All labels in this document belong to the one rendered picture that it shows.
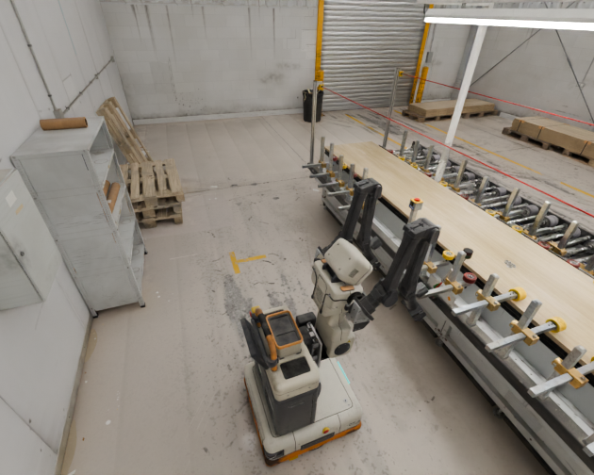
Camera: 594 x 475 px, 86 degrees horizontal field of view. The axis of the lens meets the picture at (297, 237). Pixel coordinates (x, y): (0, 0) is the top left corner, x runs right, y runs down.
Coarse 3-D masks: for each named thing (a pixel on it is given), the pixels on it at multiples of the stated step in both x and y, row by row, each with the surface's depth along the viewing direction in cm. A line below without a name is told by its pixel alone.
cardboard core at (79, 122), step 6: (42, 120) 245; (48, 120) 245; (54, 120) 246; (60, 120) 247; (66, 120) 248; (72, 120) 249; (78, 120) 251; (84, 120) 252; (42, 126) 245; (48, 126) 246; (54, 126) 247; (60, 126) 248; (66, 126) 250; (72, 126) 251; (78, 126) 253; (84, 126) 254
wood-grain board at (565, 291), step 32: (352, 160) 382; (384, 160) 384; (384, 192) 315; (416, 192) 317; (448, 192) 318; (448, 224) 269; (480, 224) 270; (480, 256) 234; (512, 256) 235; (544, 256) 236; (544, 288) 208; (576, 288) 209; (544, 320) 186; (576, 320) 187
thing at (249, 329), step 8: (240, 320) 176; (256, 320) 183; (248, 328) 172; (256, 328) 178; (248, 336) 167; (256, 336) 174; (248, 344) 164; (256, 344) 168; (256, 352) 161; (264, 352) 165; (256, 360) 162; (264, 360) 162; (272, 360) 160; (264, 368) 168
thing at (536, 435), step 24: (336, 168) 402; (336, 216) 428; (384, 216) 318; (384, 264) 340; (480, 288) 221; (432, 312) 280; (504, 312) 206; (456, 336) 256; (504, 336) 209; (456, 360) 260; (480, 360) 237; (528, 360) 196; (552, 360) 182; (480, 384) 237; (504, 408) 219; (528, 432) 205; (552, 456) 194
